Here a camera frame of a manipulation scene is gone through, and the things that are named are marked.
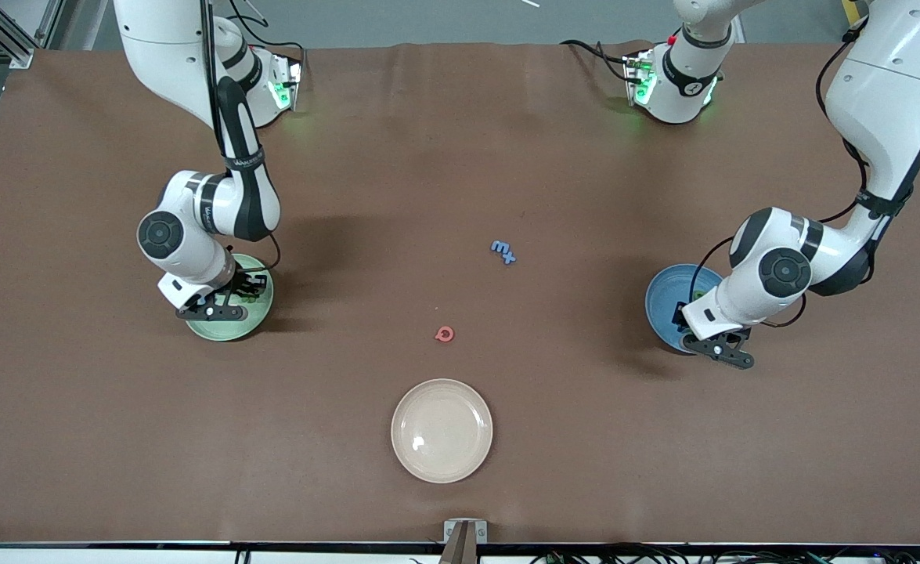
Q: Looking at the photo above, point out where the left arm base connector plate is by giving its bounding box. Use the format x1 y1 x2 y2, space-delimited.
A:
624 51 656 107

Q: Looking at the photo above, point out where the right arm base connector plate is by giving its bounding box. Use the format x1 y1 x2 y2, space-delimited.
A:
268 53 305 112

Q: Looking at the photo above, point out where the blue plate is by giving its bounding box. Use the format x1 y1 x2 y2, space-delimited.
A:
645 264 731 356

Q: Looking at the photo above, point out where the green plate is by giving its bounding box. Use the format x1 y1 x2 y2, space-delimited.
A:
186 253 276 343

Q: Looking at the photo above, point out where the beige plate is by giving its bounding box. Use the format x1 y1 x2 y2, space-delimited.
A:
391 378 494 484

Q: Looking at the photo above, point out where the brown table mat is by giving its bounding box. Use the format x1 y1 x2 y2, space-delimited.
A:
0 41 920 545

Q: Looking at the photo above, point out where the black right arm base cable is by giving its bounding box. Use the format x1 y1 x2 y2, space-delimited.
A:
229 0 308 75

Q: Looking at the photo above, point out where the black arm base cable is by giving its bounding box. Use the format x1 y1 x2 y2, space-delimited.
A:
229 0 308 75
560 39 633 83

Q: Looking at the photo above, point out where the black left arm base cable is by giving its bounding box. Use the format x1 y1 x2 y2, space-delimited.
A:
560 39 633 83

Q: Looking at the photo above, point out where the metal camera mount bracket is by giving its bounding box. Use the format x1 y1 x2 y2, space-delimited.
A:
443 519 489 564

